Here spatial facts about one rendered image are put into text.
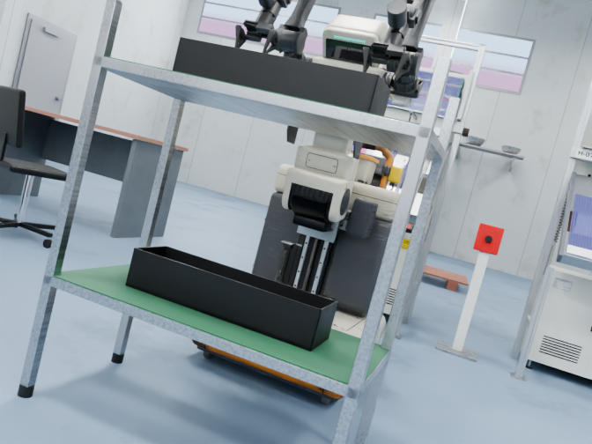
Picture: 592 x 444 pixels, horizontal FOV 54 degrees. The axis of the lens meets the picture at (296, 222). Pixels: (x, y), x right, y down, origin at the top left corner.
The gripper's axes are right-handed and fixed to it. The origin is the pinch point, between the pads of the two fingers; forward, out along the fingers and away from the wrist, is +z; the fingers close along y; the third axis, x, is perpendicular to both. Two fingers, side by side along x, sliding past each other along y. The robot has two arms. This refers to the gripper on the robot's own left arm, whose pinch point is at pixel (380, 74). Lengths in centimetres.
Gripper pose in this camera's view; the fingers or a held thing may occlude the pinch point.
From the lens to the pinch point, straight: 177.8
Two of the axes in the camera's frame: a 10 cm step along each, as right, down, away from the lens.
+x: 1.8, 4.4, 8.8
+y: 9.1, 2.5, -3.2
